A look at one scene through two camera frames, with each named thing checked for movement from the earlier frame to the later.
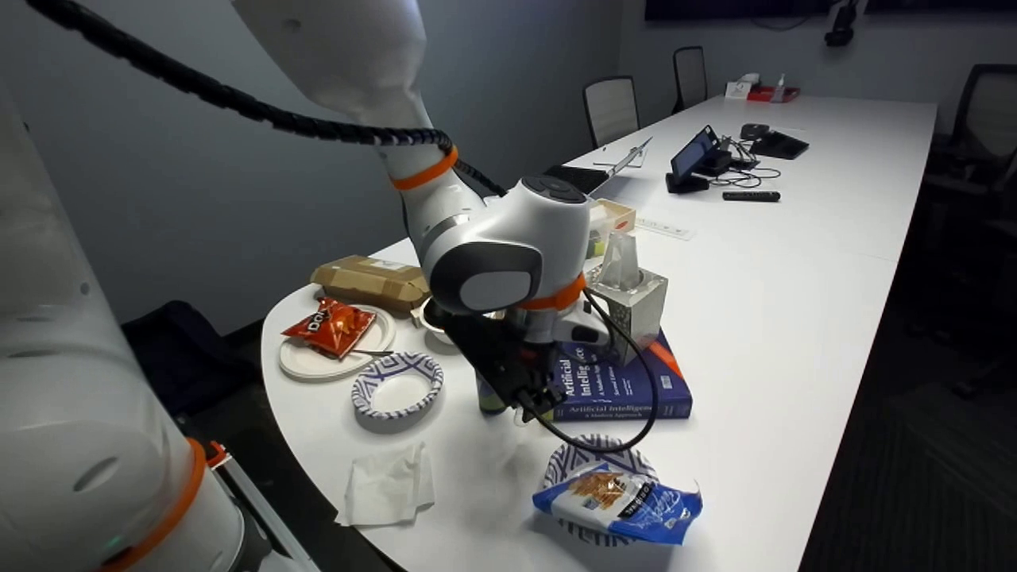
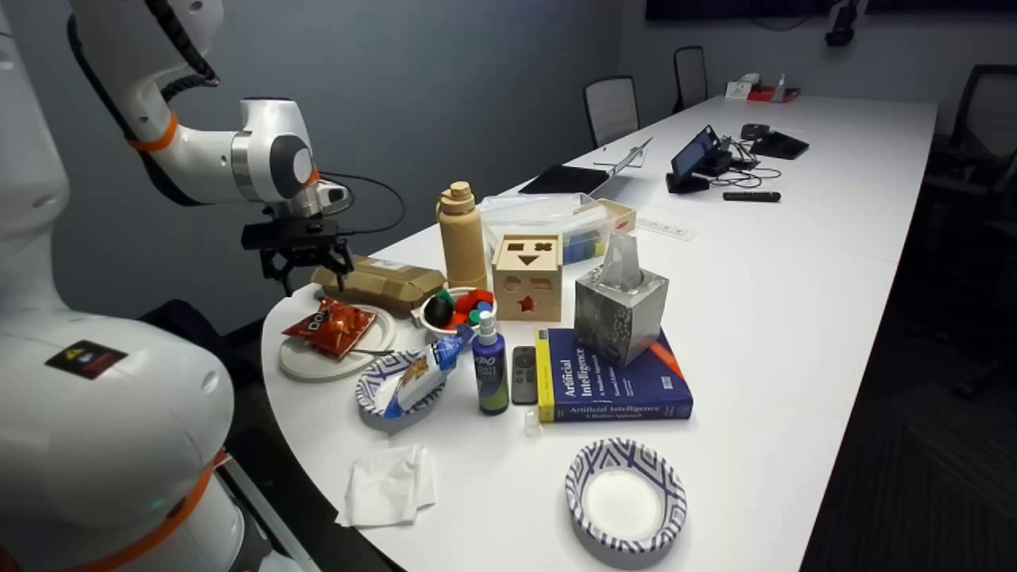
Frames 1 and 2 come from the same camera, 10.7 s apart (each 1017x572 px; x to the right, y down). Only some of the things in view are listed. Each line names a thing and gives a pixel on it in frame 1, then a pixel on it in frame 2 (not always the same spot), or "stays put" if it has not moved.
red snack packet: x=330 y=327 stays put
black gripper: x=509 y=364 → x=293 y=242
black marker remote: x=752 y=194 stays put
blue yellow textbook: x=594 y=386 stays put
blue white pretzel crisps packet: x=624 y=503 → x=421 y=377
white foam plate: x=309 y=361 stays put
